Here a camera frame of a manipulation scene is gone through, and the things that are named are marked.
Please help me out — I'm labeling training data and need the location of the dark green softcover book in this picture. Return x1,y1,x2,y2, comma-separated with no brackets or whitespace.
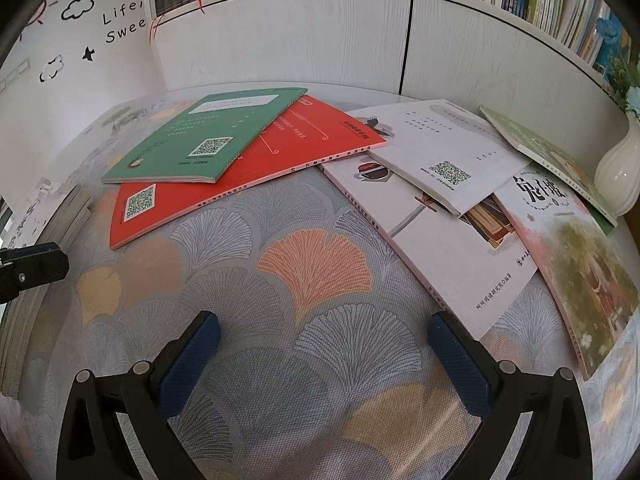
592,212,620,237

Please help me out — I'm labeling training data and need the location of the stack of sorted books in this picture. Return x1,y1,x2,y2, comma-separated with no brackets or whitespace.
0,180,94,397

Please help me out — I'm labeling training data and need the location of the white book with swordsman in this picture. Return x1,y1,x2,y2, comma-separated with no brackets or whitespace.
319,109,539,342

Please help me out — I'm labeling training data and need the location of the white book orange robed figure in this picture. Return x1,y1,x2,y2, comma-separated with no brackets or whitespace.
366,98,532,219

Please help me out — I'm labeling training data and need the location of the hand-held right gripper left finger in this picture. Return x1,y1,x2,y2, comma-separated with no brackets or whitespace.
57,310,222,480

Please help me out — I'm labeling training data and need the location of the white ceramic vase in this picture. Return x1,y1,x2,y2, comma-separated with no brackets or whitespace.
593,109,640,217

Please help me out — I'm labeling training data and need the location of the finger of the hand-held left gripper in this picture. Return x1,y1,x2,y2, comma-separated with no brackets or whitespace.
0,242,70,304

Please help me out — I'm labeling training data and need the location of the black lettering wall decal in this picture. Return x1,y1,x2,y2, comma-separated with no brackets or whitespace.
100,2,149,46

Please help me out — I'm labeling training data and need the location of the light green picture book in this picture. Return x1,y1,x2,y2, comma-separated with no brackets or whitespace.
478,104,620,227

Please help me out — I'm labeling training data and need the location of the cloud outline wall decal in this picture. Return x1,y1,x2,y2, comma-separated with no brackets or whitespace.
60,0,96,21
39,55,66,82

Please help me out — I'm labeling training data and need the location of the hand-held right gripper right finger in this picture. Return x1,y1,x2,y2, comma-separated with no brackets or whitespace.
428,310,594,480

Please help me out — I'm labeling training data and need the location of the pink book garden picture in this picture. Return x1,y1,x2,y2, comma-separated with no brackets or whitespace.
491,161,640,382

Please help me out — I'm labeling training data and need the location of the red softcover book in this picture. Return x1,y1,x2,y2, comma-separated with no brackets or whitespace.
109,94,389,251

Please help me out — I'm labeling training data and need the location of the red sun wall decal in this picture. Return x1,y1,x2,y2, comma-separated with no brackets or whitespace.
19,0,61,43

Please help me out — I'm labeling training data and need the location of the teal green softcover book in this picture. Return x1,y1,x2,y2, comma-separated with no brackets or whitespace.
101,87,309,185

